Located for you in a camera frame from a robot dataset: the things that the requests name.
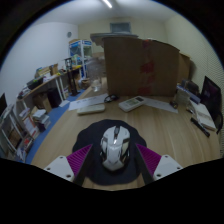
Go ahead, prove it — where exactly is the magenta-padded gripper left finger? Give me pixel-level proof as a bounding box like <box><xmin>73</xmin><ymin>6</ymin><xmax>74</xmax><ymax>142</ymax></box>
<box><xmin>43</xmin><ymin>143</ymin><xmax>95</xmax><ymax>187</ymax></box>

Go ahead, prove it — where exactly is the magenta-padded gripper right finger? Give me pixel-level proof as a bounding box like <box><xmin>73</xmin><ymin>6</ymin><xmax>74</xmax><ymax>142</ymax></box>
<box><xmin>134</xmin><ymin>143</ymin><xmax>184</xmax><ymax>185</ymax></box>

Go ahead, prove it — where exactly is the white and grey computer mouse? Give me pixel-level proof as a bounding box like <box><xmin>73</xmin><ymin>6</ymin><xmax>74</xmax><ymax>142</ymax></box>
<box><xmin>99</xmin><ymin>125</ymin><xmax>132</xmax><ymax>172</ymax></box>

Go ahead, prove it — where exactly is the dark round mouse pad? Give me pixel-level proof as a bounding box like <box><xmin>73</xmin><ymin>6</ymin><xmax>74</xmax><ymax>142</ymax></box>
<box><xmin>71</xmin><ymin>118</ymin><xmax>148</xmax><ymax>186</ymax></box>

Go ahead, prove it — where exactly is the black marker pen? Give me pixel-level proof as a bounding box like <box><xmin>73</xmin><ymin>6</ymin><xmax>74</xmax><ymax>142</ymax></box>
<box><xmin>189</xmin><ymin>116</ymin><xmax>212</xmax><ymax>138</ymax></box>

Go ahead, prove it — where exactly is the white shelf unit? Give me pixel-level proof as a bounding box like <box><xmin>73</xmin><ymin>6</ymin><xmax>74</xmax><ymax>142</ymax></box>
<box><xmin>0</xmin><ymin>103</ymin><xmax>36</xmax><ymax>164</ymax></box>

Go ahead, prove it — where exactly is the white paper sheet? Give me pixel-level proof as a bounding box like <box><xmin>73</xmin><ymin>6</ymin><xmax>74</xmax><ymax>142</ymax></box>
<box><xmin>143</xmin><ymin>97</ymin><xmax>180</xmax><ymax>115</ymax></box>

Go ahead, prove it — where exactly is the flat white slim remote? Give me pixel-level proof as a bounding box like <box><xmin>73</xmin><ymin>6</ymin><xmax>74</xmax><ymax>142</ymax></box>
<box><xmin>76</xmin><ymin>103</ymin><xmax>106</xmax><ymax>116</ymax></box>

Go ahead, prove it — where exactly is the white remote control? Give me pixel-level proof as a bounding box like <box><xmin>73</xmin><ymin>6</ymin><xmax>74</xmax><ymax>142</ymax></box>
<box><xmin>118</xmin><ymin>95</ymin><xmax>147</xmax><ymax>113</ymax></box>

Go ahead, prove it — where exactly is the blue flat book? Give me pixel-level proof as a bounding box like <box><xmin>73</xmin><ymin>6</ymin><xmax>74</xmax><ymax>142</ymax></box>
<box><xmin>176</xmin><ymin>84</ymin><xmax>203</xmax><ymax>105</ymax></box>

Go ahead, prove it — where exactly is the cluttered side desk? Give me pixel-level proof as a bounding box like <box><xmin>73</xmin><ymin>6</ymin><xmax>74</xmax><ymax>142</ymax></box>
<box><xmin>16</xmin><ymin>63</ymin><xmax>84</xmax><ymax>109</ymax></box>

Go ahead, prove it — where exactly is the black office chair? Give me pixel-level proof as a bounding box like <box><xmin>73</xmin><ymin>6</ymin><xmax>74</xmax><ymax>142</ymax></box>
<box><xmin>199</xmin><ymin>75</ymin><xmax>224</xmax><ymax>135</ymax></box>

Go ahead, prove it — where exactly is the black floor stand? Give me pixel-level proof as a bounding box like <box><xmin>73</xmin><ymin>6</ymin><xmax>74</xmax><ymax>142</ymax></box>
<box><xmin>64</xmin><ymin>57</ymin><xmax>80</xmax><ymax>97</ymax></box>

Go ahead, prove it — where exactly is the large brown cardboard box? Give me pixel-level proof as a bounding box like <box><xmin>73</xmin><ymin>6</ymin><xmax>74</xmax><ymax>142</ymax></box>
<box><xmin>101</xmin><ymin>35</ymin><xmax>181</xmax><ymax>98</ymax></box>

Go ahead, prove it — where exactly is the blue and white cabinet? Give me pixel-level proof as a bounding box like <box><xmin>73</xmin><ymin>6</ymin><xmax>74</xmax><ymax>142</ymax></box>
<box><xmin>68</xmin><ymin>39</ymin><xmax>94</xmax><ymax>69</ymax></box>

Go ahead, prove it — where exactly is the frosted glass window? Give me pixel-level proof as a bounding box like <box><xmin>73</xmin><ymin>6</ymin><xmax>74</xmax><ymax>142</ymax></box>
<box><xmin>109</xmin><ymin>22</ymin><xmax>132</xmax><ymax>34</ymax></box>

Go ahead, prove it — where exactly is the long ceiling light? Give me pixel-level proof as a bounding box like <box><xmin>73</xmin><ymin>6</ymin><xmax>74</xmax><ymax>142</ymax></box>
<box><xmin>101</xmin><ymin>0</ymin><xmax>114</xmax><ymax>10</ymax></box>

